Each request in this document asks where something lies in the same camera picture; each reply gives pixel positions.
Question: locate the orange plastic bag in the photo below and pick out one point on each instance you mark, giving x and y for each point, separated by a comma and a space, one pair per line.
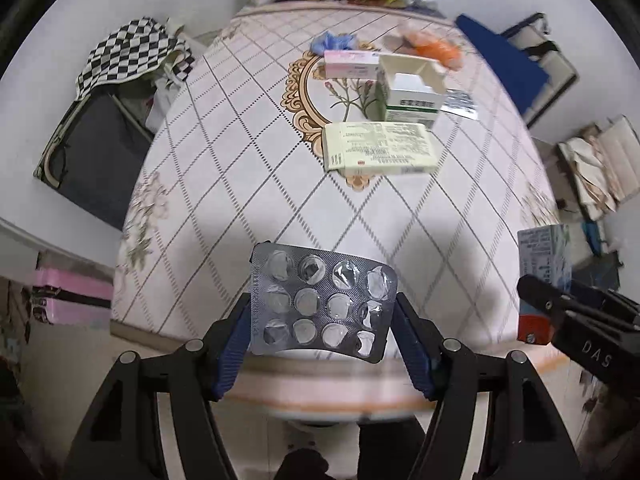
435, 50

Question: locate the pink and white box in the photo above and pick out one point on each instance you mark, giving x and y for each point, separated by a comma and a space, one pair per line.
350, 64

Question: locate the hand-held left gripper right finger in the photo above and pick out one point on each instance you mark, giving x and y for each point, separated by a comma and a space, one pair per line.
415, 355

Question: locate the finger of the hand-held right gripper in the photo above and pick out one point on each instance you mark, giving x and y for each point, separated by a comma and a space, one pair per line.
542, 295
595, 292

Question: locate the small silver blister pack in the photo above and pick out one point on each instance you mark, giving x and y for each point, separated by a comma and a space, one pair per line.
460, 102

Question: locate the dark case with beige frame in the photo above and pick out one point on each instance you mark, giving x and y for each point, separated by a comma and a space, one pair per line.
95, 160

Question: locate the table with patterned tablecloth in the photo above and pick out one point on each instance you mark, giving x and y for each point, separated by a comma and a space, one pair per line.
225, 185

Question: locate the teal object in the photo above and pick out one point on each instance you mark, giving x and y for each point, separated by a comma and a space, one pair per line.
591, 237

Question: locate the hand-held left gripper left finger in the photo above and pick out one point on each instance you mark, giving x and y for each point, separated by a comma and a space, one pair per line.
232, 355

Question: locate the pink suitcase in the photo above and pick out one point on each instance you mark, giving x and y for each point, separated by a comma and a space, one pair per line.
75, 285

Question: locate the teal medicine box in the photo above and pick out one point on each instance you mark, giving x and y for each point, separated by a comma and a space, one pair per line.
542, 250

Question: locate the blue glove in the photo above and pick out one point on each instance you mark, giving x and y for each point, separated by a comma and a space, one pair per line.
332, 41

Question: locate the bench with beige cloth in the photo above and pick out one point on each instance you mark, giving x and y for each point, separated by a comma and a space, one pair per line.
600, 165

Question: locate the white carton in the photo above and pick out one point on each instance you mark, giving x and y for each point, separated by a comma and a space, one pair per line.
400, 64

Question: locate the black white checkered cloth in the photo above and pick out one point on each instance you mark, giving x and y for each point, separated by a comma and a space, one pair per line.
125, 55

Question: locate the green and white medicine box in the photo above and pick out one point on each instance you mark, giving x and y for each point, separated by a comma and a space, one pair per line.
412, 105

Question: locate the blue backed chair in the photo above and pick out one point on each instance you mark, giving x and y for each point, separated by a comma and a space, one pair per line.
505, 60

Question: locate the cream medicine box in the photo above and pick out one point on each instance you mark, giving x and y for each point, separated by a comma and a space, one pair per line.
375, 147

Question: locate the person's black pants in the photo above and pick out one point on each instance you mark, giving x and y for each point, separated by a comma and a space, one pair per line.
390, 450

